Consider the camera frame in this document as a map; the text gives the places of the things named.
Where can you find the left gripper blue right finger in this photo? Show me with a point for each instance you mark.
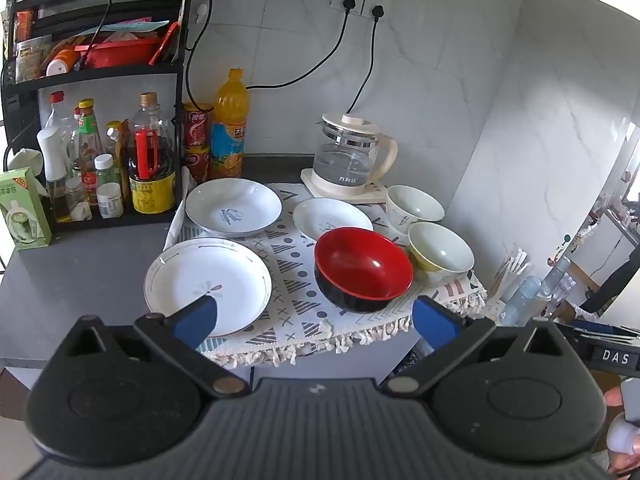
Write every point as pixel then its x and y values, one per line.
pixel 454 339

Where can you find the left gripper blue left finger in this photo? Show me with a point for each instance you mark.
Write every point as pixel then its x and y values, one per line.
pixel 176 340

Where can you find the white bowl yellow-green outside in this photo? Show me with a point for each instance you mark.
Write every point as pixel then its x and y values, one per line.
pixel 437 254

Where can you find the white plate with flower motif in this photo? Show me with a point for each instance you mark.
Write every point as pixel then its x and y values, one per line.
pixel 232 274

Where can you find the red and black bowl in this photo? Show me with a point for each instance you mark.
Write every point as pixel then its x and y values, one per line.
pixel 359 270

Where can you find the white bowl with plant print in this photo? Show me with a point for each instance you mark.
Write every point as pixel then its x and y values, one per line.
pixel 406 206

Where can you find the white plate with blue script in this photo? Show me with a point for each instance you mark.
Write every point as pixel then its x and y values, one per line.
pixel 233 207

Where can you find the small white plate blue logo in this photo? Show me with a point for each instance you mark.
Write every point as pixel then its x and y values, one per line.
pixel 317 216

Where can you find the black metal kitchen rack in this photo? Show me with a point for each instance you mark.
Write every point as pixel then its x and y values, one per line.
pixel 92 19

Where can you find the person right hand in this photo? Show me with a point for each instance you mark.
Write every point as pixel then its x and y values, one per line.
pixel 622 439

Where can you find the patterned white table cloth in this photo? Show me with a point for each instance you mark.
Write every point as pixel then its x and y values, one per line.
pixel 300 321

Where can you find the cream kettle base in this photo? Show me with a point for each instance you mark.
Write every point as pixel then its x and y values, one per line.
pixel 368 194

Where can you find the green carton box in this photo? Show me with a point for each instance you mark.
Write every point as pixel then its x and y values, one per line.
pixel 22 210

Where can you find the green label sauce bottle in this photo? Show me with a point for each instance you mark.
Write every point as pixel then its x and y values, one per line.
pixel 89 147

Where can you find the red snack can stack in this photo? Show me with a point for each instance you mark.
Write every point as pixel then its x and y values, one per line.
pixel 195 142

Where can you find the white top oil bottle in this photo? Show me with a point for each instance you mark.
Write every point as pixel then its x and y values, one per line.
pixel 55 171

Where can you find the orange juice bottle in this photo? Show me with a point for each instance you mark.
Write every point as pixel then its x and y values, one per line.
pixel 227 136

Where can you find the red cap clear bottle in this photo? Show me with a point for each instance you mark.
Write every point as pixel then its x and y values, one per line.
pixel 61 119

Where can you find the red plastic basket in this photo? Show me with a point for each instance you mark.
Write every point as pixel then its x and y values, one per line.
pixel 119 53

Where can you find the soy sauce jug red handle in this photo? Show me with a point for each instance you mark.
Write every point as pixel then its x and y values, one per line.
pixel 151 158

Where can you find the glass electric kettle cream handle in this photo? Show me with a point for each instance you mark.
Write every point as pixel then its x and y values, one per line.
pixel 352 151

